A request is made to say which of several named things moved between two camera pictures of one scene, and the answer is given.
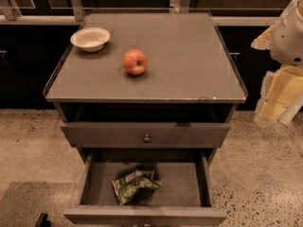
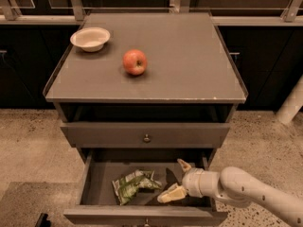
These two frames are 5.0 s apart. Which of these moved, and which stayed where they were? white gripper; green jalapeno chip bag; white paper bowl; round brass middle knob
Moved: white gripper
Stayed: white paper bowl; green jalapeno chip bag; round brass middle knob
